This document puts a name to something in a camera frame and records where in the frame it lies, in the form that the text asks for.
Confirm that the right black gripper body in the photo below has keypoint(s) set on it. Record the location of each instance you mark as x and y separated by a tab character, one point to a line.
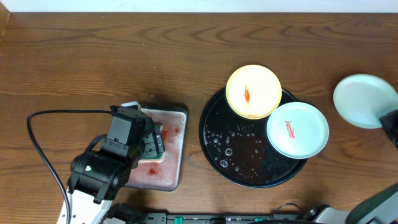
392	119

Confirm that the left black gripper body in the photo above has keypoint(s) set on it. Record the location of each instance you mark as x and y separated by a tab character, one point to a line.
156	142

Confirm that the green yellow sponge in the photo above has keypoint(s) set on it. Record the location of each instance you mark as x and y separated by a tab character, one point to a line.
155	159

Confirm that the light blue plate front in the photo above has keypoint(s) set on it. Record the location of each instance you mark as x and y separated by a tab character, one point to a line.
362	99

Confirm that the light blue plate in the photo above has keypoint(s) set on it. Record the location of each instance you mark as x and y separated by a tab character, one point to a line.
362	99
298	130

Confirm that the yellow plate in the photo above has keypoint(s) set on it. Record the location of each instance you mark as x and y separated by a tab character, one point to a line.
253	91

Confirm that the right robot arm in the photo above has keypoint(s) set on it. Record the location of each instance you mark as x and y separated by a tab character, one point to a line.
378	209

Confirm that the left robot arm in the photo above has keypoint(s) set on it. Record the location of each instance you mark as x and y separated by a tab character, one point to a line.
105	167

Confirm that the rectangular black soapy tray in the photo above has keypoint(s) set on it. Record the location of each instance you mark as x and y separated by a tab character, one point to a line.
163	175

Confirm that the round black tray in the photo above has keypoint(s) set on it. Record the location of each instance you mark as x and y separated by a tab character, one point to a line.
239	149

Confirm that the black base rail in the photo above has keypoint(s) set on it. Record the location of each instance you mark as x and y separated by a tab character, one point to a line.
217	218

